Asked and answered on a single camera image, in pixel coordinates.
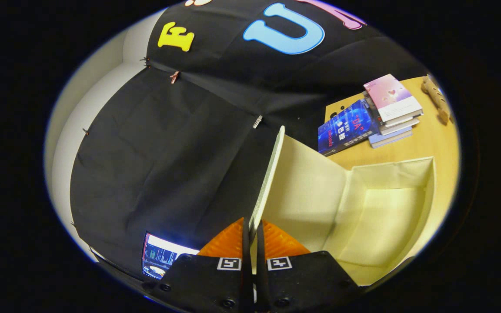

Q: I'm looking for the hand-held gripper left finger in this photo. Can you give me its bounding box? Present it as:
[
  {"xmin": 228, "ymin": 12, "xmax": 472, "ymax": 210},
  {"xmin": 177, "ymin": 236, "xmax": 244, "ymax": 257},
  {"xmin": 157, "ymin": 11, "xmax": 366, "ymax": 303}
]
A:
[{"xmin": 143, "ymin": 217, "xmax": 251, "ymax": 313}]

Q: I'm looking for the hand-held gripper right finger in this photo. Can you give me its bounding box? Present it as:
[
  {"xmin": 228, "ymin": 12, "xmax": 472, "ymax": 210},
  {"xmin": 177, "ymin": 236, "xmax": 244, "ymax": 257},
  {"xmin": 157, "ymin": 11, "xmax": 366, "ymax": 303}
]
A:
[{"xmin": 256, "ymin": 220, "xmax": 362, "ymax": 313}]

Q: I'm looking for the cream fabric storage box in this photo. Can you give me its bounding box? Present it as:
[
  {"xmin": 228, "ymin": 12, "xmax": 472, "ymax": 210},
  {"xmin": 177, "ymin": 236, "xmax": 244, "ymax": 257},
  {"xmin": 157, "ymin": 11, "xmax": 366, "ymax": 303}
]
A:
[{"xmin": 249, "ymin": 126, "xmax": 437, "ymax": 287}]

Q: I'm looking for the computer monitor screen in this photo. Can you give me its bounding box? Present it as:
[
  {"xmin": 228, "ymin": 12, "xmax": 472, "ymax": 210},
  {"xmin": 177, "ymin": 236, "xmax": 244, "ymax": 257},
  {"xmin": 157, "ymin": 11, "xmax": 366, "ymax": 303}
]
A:
[{"xmin": 142, "ymin": 233, "xmax": 200, "ymax": 280}]

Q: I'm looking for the dark blue book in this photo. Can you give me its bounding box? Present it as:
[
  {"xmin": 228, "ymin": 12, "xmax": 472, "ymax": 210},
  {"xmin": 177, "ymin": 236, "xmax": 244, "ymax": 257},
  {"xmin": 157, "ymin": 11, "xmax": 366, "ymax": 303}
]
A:
[{"xmin": 318, "ymin": 99, "xmax": 380, "ymax": 157}]

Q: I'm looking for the light blue book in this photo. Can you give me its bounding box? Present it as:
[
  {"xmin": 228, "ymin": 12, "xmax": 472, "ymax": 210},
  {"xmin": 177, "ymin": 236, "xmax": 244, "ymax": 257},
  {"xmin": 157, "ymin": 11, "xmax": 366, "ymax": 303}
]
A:
[{"xmin": 368, "ymin": 126, "xmax": 414, "ymax": 149}]

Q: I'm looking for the grey white book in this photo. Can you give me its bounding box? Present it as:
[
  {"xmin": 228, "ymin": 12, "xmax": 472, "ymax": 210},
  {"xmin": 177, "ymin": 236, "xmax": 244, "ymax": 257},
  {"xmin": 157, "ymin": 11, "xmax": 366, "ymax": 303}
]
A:
[{"xmin": 366, "ymin": 93, "xmax": 421, "ymax": 136}]

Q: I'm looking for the pink cover book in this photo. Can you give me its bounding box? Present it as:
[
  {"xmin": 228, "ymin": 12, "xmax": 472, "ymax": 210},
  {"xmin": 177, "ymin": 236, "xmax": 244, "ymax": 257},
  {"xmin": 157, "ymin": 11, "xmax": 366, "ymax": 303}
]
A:
[{"xmin": 364, "ymin": 74, "xmax": 424, "ymax": 123}]

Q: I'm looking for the brown bread plush toy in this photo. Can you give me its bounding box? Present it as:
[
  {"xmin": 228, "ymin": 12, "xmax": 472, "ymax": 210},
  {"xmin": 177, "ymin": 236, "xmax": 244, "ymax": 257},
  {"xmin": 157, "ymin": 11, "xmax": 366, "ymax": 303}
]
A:
[{"xmin": 421, "ymin": 75, "xmax": 451, "ymax": 125}]

